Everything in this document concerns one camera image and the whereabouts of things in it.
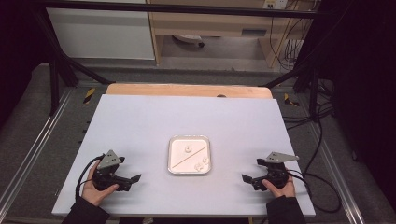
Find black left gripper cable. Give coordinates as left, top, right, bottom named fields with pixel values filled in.
left=75, top=154, right=106, bottom=201

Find white cabinet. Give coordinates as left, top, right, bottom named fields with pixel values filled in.
left=46, top=7, right=156, bottom=61

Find black curtain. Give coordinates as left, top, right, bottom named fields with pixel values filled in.
left=317, top=0, right=396, bottom=203
left=0, top=0, right=50, bottom=125

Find black floor cables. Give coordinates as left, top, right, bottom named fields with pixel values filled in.
left=281, top=77, right=335, bottom=175

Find person's right hand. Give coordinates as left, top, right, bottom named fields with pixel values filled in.
left=262, top=175, right=296, bottom=199

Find light wooden desk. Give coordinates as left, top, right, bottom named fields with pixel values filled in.
left=146, top=0, right=314, bottom=68

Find yellow black tape strip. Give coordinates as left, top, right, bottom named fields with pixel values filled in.
left=282, top=92, right=301, bottom=107
left=82, top=87, right=96, bottom=105

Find chair caster base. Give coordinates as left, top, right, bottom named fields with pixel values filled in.
left=172, top=34, right=205, bottom=49

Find black metal frame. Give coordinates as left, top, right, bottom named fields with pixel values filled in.
left=30, top=0, right=322, bottom=117

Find wooden table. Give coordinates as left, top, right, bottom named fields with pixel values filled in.
left=105, top=82, right=274, bottom=100

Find person's left hand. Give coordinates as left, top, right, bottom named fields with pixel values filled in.
left=81, top=160, right=120, bottom=207

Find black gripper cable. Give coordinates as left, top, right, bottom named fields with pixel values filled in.
left=75, top=154, right=106, bottom=201
left=287, top=169, right=343, bottom=215

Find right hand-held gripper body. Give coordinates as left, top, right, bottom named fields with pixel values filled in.
left=252, top=151, right=301, bottom=191

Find white square tray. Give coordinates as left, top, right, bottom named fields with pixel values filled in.
left=167, top=134, right=212, bottom=175

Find wall power outlet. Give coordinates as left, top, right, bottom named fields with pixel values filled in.
left=262, top=0, right=290, bottom=10

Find white board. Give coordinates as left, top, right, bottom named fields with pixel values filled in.
left=50, top=93, right=317, bottom=218

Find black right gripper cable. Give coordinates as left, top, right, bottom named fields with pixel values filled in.
left=287, top=169, right=343, bottom=215

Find aluminium floor rail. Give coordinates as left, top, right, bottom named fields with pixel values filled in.
left=0, top=88, right=75, bottom=213
left=306, top=120, right=366, bottom=224

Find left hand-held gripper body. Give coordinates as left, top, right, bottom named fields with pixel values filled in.
left=92, top=149, right=133, bottom=192

